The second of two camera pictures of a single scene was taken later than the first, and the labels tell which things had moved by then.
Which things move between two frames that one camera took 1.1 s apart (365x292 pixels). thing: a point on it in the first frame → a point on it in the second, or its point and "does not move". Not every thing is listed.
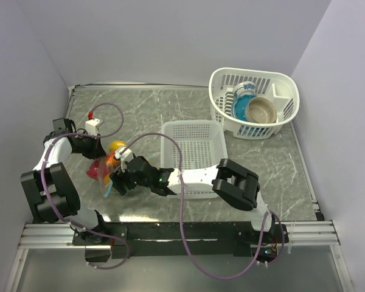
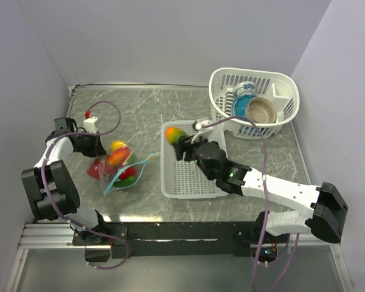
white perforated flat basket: (202, 144) does not move
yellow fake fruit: (114, 145) does not move
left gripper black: (97, 151) does not move
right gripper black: (118, 177) → (184, 143)
